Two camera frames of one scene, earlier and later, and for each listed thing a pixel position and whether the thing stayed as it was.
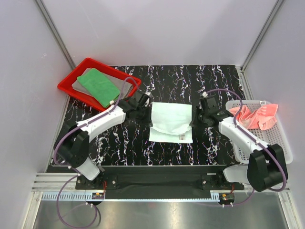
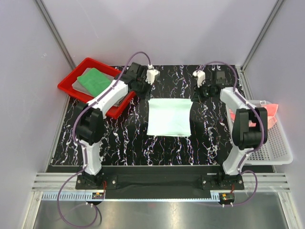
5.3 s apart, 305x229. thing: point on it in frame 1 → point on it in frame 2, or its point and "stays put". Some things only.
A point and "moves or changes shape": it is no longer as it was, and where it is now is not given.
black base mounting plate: x=153 y=182 stays put
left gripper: x=147 y=121 → x=146 y=96
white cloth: x=171 y=122 moves or changes shape
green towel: x=99 y=87 stays put
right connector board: x=226 y=198 stays put
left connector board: x=97 y=196 stays put
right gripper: x=194 y=121 → x=198 y=95
